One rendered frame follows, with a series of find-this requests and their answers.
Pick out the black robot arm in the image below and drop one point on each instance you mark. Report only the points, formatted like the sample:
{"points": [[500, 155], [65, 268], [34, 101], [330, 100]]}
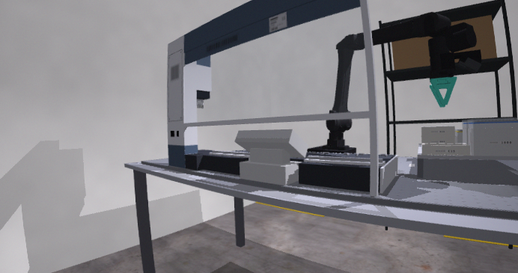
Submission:
{"points": [[446, 38]]}

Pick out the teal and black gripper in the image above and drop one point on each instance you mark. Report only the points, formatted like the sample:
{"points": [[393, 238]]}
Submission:
{"points": [[441, 80]]}

